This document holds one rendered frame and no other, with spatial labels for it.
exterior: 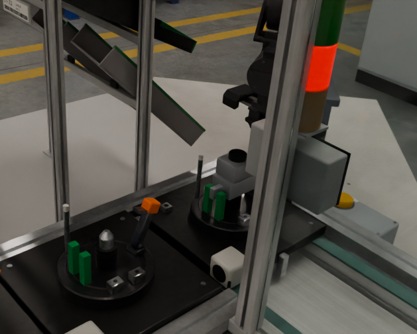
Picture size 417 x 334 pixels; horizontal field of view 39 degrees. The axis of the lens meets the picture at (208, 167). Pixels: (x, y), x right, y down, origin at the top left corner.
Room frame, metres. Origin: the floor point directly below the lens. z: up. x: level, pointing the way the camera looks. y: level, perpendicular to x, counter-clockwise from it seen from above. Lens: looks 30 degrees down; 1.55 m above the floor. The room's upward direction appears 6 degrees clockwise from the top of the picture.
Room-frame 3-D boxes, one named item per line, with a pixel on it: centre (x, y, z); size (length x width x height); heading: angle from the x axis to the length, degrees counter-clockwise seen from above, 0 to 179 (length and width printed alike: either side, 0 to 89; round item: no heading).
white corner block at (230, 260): (0.69, -0.05, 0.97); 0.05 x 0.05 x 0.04; 46
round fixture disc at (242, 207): (0.83, -0.05, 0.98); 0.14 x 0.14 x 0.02
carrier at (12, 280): (0.64, 0.13, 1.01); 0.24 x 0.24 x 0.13; 46
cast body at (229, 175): (0.82, -0.04, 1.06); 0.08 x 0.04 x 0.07; 136
